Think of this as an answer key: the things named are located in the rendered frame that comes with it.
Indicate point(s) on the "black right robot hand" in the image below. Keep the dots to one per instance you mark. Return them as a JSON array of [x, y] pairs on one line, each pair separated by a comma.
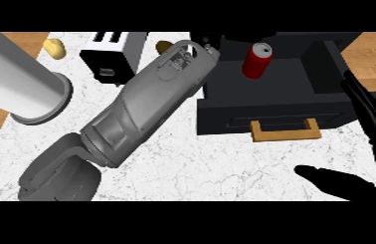
[[342, 186]]

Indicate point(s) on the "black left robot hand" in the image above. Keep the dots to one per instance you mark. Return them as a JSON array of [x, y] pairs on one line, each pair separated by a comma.
[[239, 37]]

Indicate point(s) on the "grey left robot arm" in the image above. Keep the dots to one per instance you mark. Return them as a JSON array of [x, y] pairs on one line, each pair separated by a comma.
[[146, 88]]

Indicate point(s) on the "red can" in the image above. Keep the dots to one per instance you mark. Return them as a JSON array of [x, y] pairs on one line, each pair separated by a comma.
[[255, 64]]

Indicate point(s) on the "yellow potato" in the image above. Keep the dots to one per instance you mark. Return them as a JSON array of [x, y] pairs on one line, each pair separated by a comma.
[[54, 48], [162, 46]]

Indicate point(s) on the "dark grey cabinet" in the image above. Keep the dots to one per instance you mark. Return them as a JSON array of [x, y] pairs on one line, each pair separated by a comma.
[[289, 82]]

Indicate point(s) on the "white and black toaster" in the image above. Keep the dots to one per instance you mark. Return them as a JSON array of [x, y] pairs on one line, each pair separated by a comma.
[[105, 60]]

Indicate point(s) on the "pale grey cylinder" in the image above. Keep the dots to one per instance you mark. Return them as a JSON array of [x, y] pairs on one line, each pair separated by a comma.
[[23, 82]]

